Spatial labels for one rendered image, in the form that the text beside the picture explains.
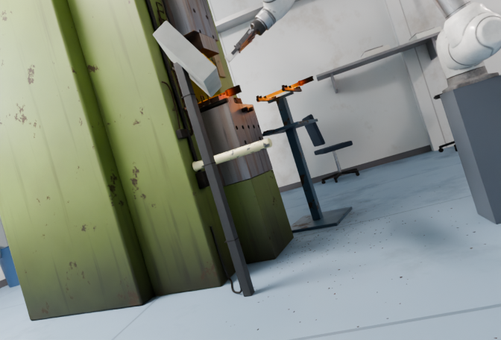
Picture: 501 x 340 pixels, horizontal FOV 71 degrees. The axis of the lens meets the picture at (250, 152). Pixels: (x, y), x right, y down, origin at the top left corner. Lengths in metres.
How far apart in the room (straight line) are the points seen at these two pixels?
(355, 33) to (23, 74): 4.01
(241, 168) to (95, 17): 1.15
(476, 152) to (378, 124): 3.33
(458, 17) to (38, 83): 2.10
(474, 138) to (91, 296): 2.11
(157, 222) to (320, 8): 4.03
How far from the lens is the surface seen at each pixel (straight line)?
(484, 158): 1.77
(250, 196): 1.98
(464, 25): 1.61
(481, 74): 1.81
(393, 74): 5.10
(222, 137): 2.00
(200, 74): 1.44
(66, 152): 2.20
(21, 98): 2.46
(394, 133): 5.04
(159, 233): 1.98
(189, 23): 2.15
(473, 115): 1.76
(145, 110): 1.93
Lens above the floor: 0.56
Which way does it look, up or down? 1 degrees up
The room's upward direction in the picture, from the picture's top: 17 degrees counter-clockwise
